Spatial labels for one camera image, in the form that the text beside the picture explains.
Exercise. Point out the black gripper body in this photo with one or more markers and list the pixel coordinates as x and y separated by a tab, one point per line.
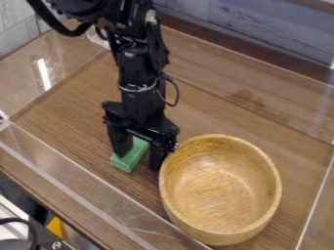
148	90

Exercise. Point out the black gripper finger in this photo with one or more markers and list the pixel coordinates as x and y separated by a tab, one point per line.
120	138
159	151

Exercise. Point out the green rectangular block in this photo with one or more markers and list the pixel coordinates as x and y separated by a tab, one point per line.
128	162

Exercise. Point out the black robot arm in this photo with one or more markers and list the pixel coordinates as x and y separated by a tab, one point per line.
128	24

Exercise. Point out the brown wooden bowl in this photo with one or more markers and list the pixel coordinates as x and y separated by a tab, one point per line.
220	189

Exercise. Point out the yellow black device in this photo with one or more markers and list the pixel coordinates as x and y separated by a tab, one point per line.
47	236

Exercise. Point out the clear acrylic enclosure wall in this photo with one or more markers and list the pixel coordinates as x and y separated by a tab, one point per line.
110	219

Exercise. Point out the clear acrylic corner bracket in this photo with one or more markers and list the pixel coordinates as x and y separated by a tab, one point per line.
95	39

